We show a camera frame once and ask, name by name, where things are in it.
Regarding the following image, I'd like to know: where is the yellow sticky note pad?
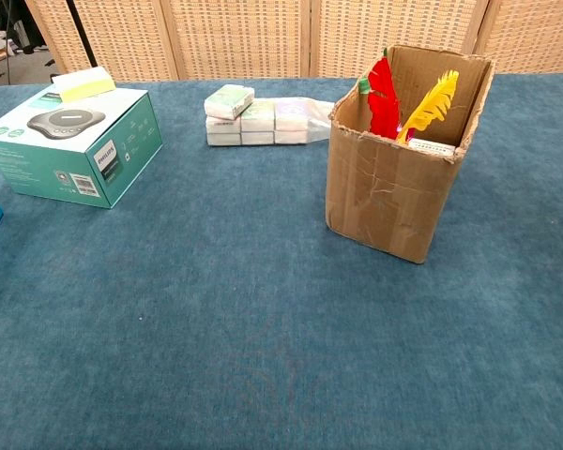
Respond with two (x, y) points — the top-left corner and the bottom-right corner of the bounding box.
(51, 66), (117, 103)

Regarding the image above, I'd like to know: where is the colourful feather shuttlecock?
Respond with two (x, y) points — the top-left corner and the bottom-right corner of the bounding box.
(358, 48), (460, 144)

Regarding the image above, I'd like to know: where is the blue carpet table mat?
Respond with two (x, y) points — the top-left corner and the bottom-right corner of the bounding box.
(0, 72), (563, 450)

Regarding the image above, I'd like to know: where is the plastic-wrapped tissue pack bundle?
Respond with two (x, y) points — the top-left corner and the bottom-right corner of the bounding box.
(205, 97), (335, 146)

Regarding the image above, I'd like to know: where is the teal Philips speaker box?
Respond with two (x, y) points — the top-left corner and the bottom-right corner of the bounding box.
(0, 83), (164, 210)

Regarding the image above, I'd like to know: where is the wicker folding screen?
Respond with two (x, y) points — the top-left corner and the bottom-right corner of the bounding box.
(25, 0), (563, 83)

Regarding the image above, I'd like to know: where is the white box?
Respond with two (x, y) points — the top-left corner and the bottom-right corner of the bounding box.
(406, 136), (458, 159)

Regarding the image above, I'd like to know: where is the open brown cardboard box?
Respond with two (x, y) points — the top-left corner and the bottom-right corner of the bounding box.
(326, 44), (496, 264)

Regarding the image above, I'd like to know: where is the single green tissue pack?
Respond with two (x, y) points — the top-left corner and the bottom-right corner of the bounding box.
(204, 83), (256, 121)

